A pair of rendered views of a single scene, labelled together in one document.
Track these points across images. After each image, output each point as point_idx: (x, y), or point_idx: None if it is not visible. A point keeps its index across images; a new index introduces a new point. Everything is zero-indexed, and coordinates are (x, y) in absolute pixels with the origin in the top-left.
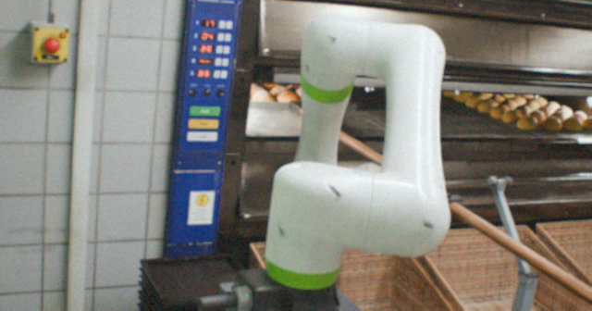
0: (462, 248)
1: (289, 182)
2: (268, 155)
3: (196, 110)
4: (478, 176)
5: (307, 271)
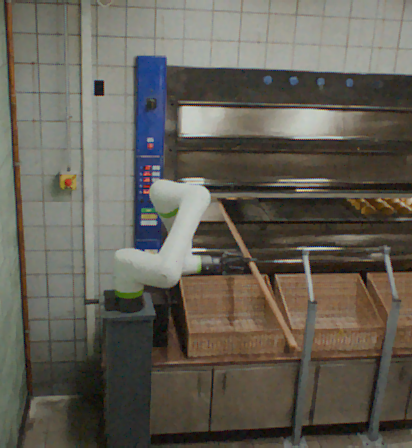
0: (312, 285)
1: (115, 257)
2: None
3: (144, 210)
4: (322, 243)
5: (123, 291)
